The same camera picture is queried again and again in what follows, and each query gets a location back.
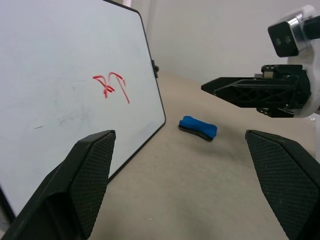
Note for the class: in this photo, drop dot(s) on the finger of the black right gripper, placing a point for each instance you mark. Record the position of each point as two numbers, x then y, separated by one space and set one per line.
222 82

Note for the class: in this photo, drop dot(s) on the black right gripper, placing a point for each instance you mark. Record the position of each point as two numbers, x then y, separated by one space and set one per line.
303 90

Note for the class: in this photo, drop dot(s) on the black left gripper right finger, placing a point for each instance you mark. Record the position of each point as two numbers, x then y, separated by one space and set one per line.
285 180

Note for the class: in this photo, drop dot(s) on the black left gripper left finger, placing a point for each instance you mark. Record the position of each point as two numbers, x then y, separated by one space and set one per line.
75 185

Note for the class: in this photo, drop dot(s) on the blue whiteboard eraser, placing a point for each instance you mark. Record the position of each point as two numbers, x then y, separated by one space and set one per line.
197 127

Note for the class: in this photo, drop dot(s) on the black whiteboard side knob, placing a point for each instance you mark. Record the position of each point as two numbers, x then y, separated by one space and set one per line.
155 68

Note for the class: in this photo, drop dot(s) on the white whiteboard with black frame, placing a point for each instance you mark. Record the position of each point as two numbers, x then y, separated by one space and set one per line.
62 62

